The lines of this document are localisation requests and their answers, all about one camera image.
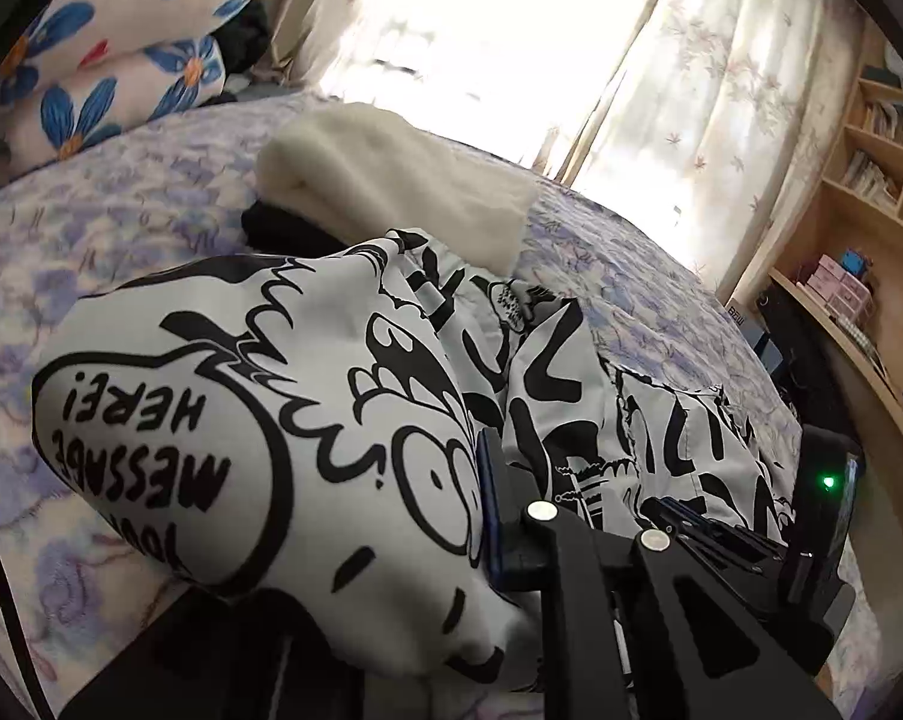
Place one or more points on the black folded cloth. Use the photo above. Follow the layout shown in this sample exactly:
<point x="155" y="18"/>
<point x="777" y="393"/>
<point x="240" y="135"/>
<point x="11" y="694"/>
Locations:
<point x="294" y="229"/>

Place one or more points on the pink storage drawers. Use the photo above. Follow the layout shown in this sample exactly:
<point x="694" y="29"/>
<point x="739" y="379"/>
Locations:
<point x="837" y="292"/>

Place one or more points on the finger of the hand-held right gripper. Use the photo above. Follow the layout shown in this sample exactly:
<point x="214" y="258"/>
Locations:
<point x="714" y="529"/>

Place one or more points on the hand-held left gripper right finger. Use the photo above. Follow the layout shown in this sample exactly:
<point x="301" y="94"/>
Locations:
<point x="492" y="510"/>

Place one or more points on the row of books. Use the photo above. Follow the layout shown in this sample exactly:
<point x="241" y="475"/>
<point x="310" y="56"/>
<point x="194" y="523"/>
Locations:
<point x="867" y="178"/>

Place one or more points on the cream fluffy folded cloth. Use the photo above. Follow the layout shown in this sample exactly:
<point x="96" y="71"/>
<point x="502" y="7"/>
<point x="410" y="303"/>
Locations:
<point x="391" y="172"/>

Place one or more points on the black and white printed garment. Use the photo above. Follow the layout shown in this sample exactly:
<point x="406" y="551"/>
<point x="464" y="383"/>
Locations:
<point x="271" y="360"/>

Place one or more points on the black speaker box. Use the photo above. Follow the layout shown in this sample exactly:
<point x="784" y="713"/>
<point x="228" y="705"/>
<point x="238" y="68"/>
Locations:
<point x="770" y="337"/>

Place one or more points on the wooden bookshelf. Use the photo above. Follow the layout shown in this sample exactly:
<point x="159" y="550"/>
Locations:
<point x="834" y="217"/>

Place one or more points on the purple floral bed blanket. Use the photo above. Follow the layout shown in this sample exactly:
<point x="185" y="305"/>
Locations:
<point x="84" y="240"/>

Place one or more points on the pale floral curtain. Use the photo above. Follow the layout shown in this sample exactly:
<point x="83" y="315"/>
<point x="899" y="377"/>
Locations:
<point x="721" y="90"/>

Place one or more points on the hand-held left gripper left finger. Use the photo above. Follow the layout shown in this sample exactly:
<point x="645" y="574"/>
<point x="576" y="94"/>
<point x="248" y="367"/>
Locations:
<point x="219" y="660"/>

